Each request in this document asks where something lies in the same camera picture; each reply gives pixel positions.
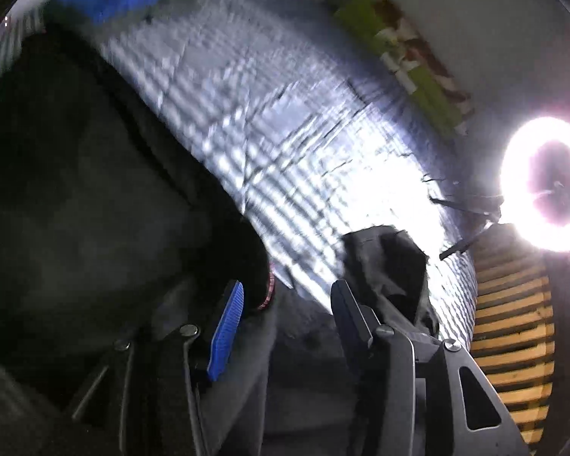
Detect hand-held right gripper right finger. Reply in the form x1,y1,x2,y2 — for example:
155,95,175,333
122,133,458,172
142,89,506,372
331,279,528,456

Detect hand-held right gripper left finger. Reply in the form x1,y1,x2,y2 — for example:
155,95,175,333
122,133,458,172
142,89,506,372
66,280,245,456

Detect black garment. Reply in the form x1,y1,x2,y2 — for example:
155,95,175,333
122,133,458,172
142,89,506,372
342,225,440,338

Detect large black jacket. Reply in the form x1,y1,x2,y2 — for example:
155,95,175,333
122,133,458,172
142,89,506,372
0,24,362,456

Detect black light tripod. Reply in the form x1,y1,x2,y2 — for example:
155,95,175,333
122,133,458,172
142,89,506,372
427,194,507,261

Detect striped bedsheet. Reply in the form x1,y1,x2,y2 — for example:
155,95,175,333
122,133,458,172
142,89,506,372
0,0,478,357

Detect ring light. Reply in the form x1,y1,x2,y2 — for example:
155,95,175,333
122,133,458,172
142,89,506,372
499,116,570,252

